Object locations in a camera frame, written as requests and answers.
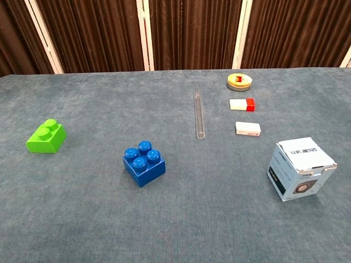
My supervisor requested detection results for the blue four-stud building block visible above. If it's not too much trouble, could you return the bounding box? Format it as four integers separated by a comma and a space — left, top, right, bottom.
122, 140, 166, 188

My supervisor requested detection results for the round yellow tin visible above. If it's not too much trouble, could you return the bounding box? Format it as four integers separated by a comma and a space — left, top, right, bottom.
226, 73, 252, 92

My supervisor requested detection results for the light blue cardboard carton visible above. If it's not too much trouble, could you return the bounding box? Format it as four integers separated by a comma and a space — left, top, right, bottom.
267, 137, 338, 203

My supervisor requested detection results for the white and red small box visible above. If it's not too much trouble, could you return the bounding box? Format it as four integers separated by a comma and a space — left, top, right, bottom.
229, 98, 256, 112

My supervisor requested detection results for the green toy brick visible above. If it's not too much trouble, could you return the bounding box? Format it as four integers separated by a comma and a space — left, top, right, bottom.
25, 118, 67, 153

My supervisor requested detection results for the thin metal rod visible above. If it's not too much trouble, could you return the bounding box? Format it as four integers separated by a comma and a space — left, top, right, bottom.
193, 88, 206, 140

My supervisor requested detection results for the brown curtain screen panel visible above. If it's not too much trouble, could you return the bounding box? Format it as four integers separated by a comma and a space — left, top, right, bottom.
339, 45, 351, 68
34, 0, 146, 74
240, 0, 351, 69
144, 0, 244, 71
0, 0, 55, 78

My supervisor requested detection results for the blue-grey table cloth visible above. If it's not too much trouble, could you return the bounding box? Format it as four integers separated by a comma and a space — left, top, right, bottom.
0, 67, 351, 263

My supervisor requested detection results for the plain white small box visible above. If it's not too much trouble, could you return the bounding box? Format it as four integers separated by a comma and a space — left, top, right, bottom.
235, 121, 261, 136

